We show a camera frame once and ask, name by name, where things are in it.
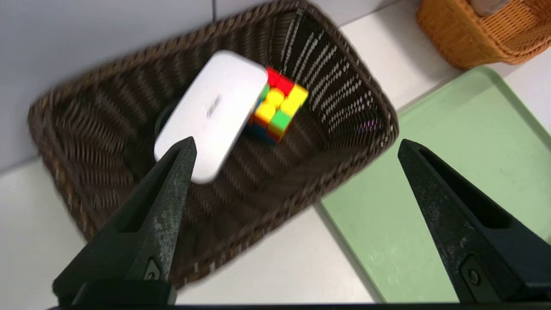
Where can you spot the orange wicker basket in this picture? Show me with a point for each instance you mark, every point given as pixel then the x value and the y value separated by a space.
pixel 486 38

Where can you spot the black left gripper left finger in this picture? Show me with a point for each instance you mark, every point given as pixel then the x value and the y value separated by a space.
pixel 146 232

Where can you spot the white rounded case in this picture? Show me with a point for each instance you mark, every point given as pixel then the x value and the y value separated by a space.
pixel 215 112

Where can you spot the light green plastic tray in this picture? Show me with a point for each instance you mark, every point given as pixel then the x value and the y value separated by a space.
pixel 452 181

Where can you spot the dark brown wicker basket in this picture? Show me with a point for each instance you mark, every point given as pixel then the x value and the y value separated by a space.
pixel 107 142

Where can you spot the colourful puzzle cube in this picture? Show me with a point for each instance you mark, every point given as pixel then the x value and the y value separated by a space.
pixel 280 110

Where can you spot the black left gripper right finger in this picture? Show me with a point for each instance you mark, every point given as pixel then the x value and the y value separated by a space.
pixel 478 241

